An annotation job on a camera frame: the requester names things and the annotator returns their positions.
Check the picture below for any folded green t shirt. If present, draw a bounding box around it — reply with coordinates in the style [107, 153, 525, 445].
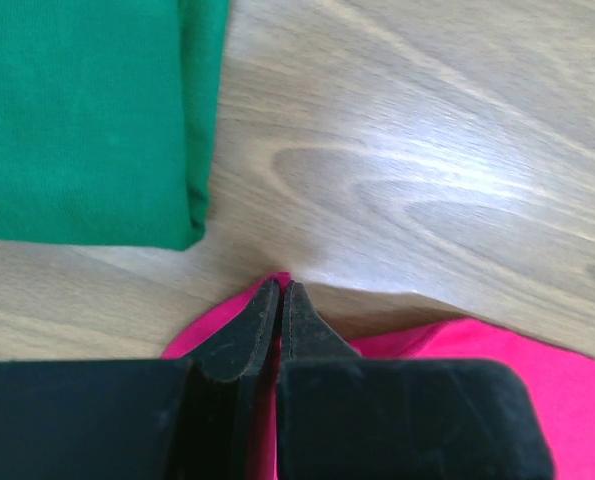
[0, 0, 229, 250]

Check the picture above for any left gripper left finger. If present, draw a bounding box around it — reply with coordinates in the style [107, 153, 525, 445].
[0, 278, 280, 479]

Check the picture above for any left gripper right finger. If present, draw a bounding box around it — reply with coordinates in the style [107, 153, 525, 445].
[276, 282, 555, 479]

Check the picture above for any pink t shirt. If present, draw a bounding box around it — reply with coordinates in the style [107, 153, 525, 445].
[163, 272, 595, 479]

